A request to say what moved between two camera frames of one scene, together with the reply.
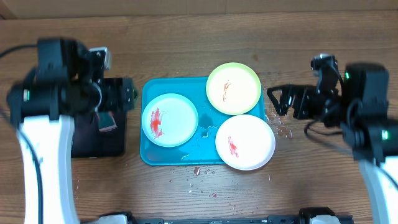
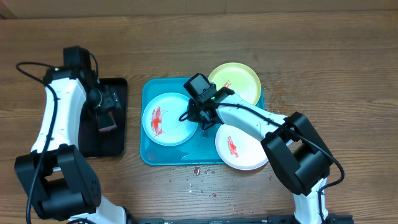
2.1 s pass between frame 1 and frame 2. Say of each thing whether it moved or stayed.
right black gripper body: moved
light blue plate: stayed
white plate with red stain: stayed
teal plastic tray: stayed
